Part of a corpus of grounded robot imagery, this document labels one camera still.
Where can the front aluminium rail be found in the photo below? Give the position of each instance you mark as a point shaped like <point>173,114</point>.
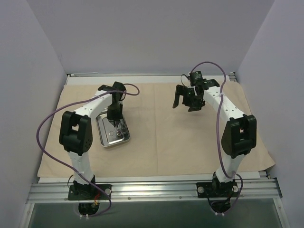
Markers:
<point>154,191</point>

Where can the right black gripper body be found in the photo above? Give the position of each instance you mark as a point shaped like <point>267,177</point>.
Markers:
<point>190,100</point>

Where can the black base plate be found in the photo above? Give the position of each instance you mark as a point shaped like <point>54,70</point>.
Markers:
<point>213,190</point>
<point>88,192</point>

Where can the steel forceps with ring handles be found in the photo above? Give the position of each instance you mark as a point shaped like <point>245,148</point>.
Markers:
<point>121,129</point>

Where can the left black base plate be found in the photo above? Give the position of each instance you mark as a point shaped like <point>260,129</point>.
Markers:
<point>88,192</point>

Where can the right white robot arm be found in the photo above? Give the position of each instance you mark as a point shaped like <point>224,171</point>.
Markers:
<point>235,131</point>

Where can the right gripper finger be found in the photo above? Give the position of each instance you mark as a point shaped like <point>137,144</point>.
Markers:
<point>194,108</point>
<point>179,91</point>

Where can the steel instrument tray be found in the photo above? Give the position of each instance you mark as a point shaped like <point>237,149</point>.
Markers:
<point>103,126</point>

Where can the back aluminium rail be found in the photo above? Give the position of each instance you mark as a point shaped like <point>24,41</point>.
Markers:
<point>88,74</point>

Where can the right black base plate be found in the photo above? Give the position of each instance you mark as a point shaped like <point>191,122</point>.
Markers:
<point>213,190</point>

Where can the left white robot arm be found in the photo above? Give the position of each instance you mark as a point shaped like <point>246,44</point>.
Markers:
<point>76,134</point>

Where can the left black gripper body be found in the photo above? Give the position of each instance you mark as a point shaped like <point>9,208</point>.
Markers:
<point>114,117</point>

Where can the aluminium rail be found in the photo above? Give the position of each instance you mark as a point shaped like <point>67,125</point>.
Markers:
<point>154,191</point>
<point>88,74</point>

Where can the steel surgical scissors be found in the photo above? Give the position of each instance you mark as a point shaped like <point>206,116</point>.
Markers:
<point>112,132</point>

